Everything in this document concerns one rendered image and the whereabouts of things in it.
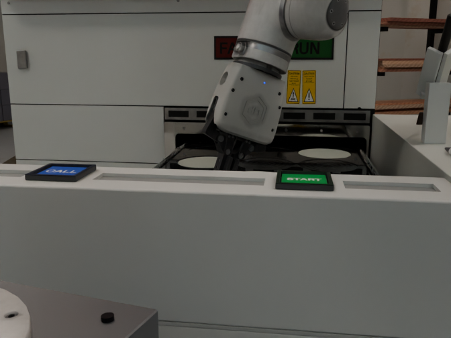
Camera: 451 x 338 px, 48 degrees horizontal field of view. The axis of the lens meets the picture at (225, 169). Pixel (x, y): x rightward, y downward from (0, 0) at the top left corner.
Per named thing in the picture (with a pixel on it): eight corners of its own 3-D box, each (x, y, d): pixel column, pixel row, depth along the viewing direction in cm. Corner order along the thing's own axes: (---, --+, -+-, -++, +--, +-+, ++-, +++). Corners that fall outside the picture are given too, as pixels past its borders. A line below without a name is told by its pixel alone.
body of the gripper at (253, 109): (243, 51, 68) (218, 129, 69) (301, 76, 73) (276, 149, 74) (218, 51, 75) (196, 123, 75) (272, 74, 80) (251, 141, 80)
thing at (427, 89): (411, 137, 76) (419, 46, 73) (438, 137, 76) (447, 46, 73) (421, 143, 70) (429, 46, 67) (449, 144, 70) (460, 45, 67)
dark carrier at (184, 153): (189, 146, 107) (189, 143, 107) (354, 150, 103) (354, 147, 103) (141, 188, 74) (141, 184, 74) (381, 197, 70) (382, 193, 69)
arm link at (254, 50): (252, 37, 68) (245, 58, 68) (302, 60, 72) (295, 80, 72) (224, 38, 75) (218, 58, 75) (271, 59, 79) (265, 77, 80)
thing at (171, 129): (166, 162, 114) (165, 121, 112) (366, 168, 108) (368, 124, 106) (164, 163, 112) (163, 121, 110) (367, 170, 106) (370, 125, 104)
